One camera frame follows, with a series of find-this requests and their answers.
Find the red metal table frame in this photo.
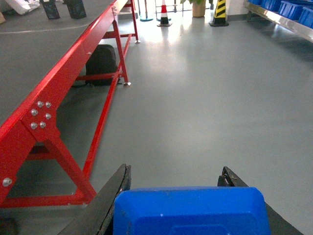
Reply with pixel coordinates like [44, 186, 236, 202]
[0, 0, 138, 209]

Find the blue bin on shelf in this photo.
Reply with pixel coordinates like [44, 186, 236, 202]
[278, 0, 306, 21]
[298, 7, 313, 29]

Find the left black box on table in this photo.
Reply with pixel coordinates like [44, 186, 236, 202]
[40, 0, 60, 20]

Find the right black box on table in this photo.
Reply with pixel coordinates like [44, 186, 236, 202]
[64, 0, 87, 20]

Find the red white traffic cone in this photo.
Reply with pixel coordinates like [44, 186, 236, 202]
[157, 0, 172, 27]

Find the green potted plant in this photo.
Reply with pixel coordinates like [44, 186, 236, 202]
[180, 0, 206, 18]

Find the white foam packaging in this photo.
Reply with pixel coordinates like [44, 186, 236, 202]
[5, 0, 40, 15]

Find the blue rectangular block part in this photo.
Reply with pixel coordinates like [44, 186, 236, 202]
[113, 187, 271, 235]

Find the yellow black traffic cone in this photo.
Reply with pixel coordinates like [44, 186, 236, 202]
[209, 0, 229, 27]

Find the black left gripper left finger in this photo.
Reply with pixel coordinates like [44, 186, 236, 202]
[59, 164, 131, 235]

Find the dark grey table mat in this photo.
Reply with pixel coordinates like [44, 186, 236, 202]
[0, 0, 111, 123]

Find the black backpack under table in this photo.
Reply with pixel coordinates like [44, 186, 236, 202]
[72, 44, 117, 88]

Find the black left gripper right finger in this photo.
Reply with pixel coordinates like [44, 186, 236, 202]
[217, 166, 304, 235]

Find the stainless steel shelf rack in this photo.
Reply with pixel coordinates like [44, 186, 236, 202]
[243, 0, 313, 43]

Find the black box on table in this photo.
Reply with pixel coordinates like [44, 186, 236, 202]
[64, 0, 87, 20]
[40, 0, 60, 20]

